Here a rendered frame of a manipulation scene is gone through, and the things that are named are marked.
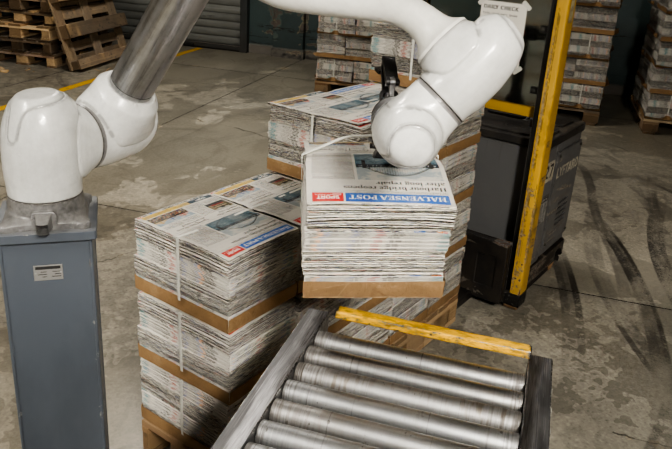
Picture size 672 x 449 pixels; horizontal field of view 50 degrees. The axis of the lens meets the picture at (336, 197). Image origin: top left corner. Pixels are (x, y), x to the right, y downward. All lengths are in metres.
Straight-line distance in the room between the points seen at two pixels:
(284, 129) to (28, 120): 1.03
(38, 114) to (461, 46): 0.86
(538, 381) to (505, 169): 1.98
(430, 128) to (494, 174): 2.35
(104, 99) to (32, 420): 0.75
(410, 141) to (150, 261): 1.16
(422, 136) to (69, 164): 0.80
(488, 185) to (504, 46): 2.35
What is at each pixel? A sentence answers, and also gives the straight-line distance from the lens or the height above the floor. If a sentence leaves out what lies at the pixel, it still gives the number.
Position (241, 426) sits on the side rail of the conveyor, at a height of 0.80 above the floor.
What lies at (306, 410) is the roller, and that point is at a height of 0.80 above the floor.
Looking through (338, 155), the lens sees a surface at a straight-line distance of 1.52.
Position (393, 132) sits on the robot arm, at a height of 1.35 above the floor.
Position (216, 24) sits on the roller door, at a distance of 9.57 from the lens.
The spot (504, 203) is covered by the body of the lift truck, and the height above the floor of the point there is 0.45.
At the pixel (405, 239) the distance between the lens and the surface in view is 1.40.
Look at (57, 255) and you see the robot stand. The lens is 1.64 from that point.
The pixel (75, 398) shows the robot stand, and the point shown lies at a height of 0.58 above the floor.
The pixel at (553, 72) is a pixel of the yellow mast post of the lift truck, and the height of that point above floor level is 1.12.
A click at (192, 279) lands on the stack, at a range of 1.99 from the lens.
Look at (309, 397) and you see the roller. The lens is 1.43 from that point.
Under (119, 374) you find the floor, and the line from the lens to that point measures 2.91.
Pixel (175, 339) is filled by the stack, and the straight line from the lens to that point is 2.15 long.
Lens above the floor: 1.64
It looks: 21 degrees down
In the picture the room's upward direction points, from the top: 4 degrees clockwise
